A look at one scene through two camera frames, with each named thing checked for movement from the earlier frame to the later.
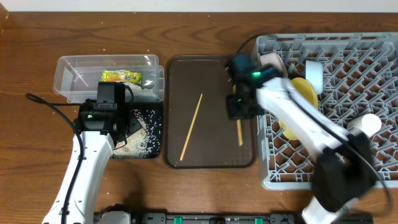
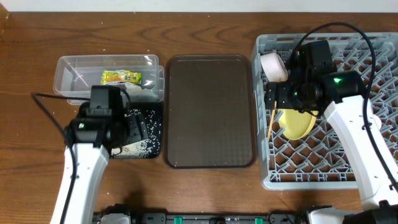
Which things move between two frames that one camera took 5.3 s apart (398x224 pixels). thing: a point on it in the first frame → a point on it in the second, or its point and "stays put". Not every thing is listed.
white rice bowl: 274,59 stays put
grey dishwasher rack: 359,77 stays put
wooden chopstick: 239,124 → 273,116
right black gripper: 234,114 → 283,88
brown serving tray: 213,142 stays put
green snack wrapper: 120,75 stays put
